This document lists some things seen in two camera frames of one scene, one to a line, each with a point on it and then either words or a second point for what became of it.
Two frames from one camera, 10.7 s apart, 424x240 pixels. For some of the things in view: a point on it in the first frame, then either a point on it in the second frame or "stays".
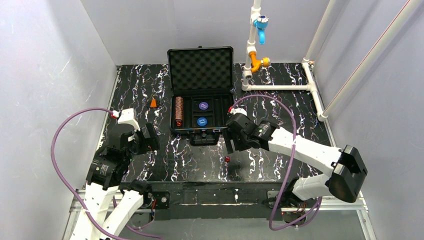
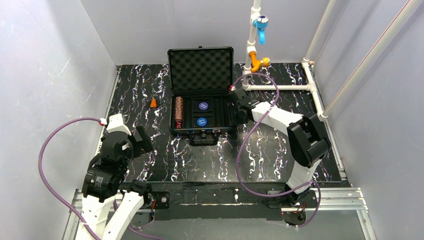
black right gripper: x=234 y=133 → x=237 y=100
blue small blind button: x=202 y=121 stays
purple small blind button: x=203 y=105 stays
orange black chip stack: x=178 y=114 stays
